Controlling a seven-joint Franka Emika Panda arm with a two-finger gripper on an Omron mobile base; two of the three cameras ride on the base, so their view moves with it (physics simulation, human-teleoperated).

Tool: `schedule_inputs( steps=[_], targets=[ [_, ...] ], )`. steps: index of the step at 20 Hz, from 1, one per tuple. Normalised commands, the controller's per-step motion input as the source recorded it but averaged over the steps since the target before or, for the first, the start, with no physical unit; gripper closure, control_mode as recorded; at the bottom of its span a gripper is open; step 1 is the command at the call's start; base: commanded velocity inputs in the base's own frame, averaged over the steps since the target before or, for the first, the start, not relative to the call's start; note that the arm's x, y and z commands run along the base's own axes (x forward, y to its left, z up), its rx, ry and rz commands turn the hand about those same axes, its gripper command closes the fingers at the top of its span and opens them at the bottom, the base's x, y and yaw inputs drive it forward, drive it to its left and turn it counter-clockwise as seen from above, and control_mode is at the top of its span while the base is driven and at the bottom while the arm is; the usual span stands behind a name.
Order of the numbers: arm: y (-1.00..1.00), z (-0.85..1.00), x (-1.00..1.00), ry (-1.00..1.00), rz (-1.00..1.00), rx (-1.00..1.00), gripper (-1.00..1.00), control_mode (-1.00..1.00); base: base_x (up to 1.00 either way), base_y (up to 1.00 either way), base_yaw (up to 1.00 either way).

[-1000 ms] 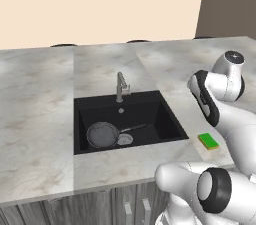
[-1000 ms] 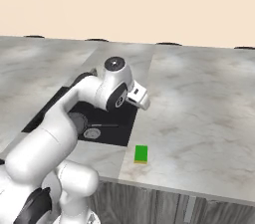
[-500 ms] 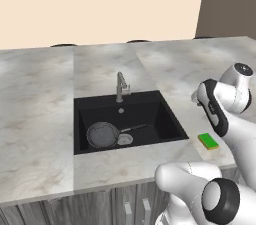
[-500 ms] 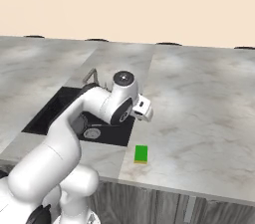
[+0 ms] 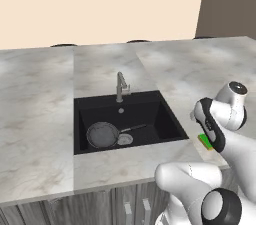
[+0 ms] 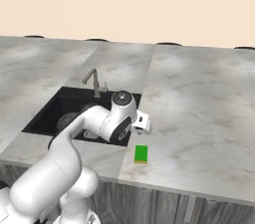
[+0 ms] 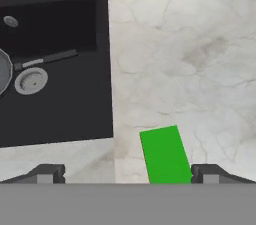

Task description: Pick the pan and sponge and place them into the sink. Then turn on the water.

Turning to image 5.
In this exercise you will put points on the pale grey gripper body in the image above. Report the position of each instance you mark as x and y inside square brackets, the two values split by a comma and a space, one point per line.
[193, 115]

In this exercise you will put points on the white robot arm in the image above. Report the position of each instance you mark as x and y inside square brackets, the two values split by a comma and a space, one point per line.
[186, 182]

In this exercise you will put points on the green and yellow sponge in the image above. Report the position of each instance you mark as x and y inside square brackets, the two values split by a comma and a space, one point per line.
[204, 140]

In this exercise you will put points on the black sink basin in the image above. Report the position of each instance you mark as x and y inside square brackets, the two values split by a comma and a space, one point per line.
[160, 119]

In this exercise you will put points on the grey frying pan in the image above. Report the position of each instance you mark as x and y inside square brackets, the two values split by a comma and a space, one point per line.
[101, 134]

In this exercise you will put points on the grey metal tap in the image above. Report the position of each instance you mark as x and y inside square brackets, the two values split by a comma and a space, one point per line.
[119, 89]

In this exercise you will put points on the dark stool seat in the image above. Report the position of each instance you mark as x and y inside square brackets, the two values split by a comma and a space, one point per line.
[139, 41]
[63, 45]

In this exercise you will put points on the narrow grey wood cupboard door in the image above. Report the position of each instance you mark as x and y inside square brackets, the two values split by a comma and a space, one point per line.
[156, 202]
[120, 207]

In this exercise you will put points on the wide grey wood cupboard door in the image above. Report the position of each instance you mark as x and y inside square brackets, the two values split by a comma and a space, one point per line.
[76, 209]

